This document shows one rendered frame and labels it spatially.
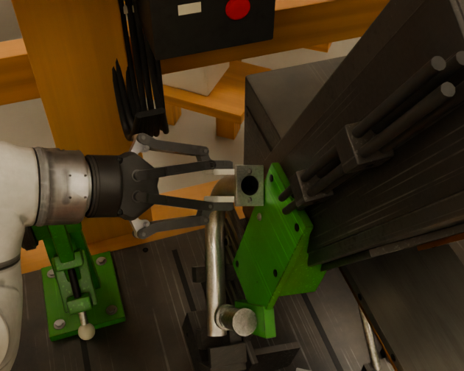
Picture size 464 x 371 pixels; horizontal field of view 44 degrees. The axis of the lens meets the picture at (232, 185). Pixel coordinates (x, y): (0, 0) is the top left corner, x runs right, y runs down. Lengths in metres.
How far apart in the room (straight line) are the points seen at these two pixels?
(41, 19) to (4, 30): 2.79
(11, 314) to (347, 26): 0.78
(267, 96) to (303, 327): 0.41
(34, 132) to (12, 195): 2.23
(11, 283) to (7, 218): 0.08
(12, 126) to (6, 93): 1.90
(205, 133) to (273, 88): 1.79
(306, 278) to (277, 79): 0.33
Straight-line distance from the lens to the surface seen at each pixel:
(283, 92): 0.92
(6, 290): 0.67
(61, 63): 0.90
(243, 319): 0.82
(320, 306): 1.07
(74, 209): 0.67
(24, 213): 0.65
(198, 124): 2.76
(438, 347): 0.80
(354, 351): 1.03
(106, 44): 0.90
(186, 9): 0.77
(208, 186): 1.26
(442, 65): 0.37
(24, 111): 3.00
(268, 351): 0.94
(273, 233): 0.76
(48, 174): 0.65
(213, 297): 0.90
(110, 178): 0.68
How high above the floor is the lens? 1.80
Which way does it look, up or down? 47 degrees down
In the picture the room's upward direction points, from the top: straight up
